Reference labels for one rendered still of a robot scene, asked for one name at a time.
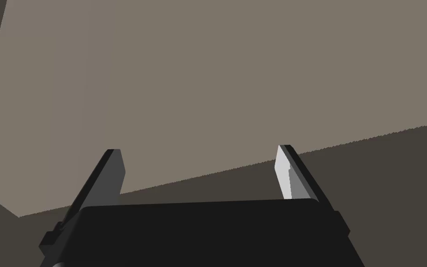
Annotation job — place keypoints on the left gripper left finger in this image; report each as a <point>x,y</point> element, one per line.
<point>104,181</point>

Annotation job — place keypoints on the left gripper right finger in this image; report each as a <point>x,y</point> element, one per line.
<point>294,176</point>

